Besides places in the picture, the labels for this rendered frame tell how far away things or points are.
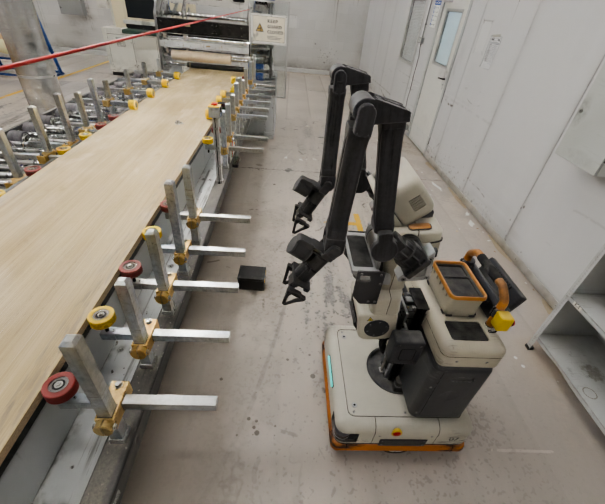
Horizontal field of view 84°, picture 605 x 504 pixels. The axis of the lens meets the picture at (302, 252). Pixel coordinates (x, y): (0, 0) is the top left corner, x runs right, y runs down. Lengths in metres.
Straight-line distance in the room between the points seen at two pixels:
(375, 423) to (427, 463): 0.42
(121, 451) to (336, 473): 1.05
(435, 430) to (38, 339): 1.61
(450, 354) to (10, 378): 1.38
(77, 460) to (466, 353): 1.33
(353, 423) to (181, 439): 0.86
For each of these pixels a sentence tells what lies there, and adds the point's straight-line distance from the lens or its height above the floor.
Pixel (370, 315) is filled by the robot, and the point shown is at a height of 0.80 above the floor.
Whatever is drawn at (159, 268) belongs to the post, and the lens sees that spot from 1.34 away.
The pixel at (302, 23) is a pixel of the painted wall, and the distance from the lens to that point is 11.60.
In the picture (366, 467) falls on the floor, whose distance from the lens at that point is 1.96.
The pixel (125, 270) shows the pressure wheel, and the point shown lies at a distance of 1.44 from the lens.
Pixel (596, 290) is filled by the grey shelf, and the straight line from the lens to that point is 2.68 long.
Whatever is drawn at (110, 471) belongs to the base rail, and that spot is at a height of 0.70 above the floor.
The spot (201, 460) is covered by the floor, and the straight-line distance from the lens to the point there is 1.93.
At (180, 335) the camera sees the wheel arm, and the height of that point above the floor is 0.83.
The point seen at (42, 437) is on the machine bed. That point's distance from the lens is 1.31.
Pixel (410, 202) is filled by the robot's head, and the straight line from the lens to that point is 1.09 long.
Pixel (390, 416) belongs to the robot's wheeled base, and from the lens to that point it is 1.77.
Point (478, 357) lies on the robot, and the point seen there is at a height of 0.77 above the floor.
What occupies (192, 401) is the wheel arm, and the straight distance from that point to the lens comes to 1.10.
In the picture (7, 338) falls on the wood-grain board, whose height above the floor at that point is 0.90.
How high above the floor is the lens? 1.78
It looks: 37 degrees down
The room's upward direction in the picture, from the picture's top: 6 degrees clockwise
